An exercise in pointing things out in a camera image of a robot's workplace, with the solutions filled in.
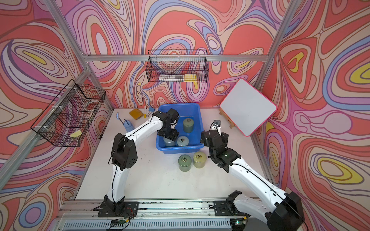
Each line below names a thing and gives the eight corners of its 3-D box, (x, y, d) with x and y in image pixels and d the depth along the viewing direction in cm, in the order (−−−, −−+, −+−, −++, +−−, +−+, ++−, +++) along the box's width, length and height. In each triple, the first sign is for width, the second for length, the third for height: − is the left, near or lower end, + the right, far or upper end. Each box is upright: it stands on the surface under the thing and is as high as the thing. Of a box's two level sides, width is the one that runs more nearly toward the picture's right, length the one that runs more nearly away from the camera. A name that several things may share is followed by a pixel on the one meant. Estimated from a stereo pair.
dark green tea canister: (178, 171, 89) (177, 165, 81) (179, 161, 93) (178, 154, 86) (191, 171, 89) (191, 165, 81) (191, 161, 93) (191, 154, 86)
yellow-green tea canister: (193, 168, 90) (194, 160, 82) (193, 158, 95) (193, 150, 86) (205, 168, 90) (206, 160, 82) (204, 158, 95) (205, 150, 86)
